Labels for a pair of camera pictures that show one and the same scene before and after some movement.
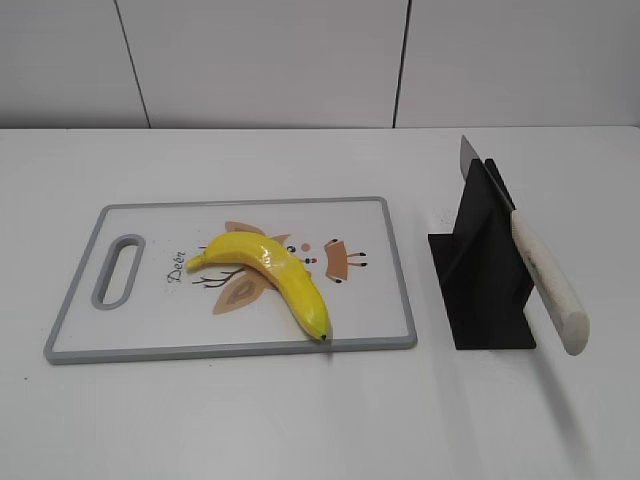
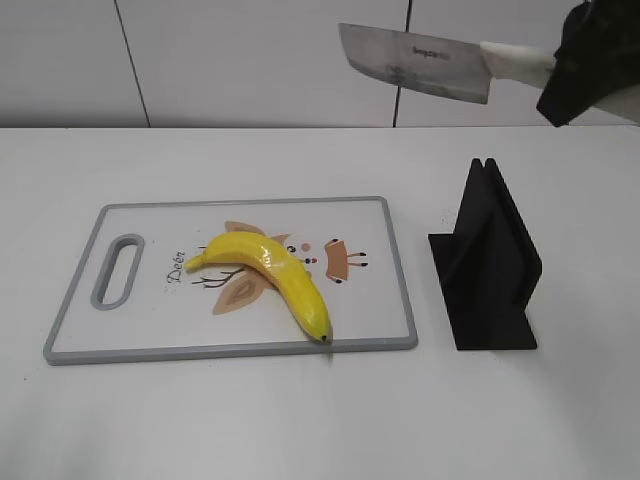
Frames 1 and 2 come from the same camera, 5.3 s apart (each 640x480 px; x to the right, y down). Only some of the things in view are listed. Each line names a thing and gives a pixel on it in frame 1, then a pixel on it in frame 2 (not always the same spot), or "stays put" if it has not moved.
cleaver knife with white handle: [569, 321] to [438, 64]
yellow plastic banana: [294, 280] stays put
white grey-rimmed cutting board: [133, 299] stays put
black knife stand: [480, 272] stays put
